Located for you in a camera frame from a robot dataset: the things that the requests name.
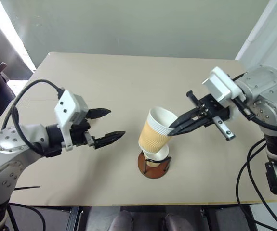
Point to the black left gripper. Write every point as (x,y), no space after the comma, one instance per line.
(79,137)

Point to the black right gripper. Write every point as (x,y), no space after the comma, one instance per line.
(211,107)

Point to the brown ripple paper cup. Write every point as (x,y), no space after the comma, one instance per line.
(152,137)
(161,155)

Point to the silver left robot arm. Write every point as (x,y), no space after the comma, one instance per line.
(8,163)

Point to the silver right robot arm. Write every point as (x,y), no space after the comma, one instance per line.
(268,96)

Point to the dark rounded shape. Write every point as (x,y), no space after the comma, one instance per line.
(123,221)

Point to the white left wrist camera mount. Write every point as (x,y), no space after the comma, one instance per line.
(67,108)

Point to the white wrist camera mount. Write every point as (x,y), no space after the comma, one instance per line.
(221,86)
(67,108)

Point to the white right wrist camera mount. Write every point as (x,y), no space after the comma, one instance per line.
(221,86)

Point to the black table frame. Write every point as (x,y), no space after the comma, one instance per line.
(76,216)

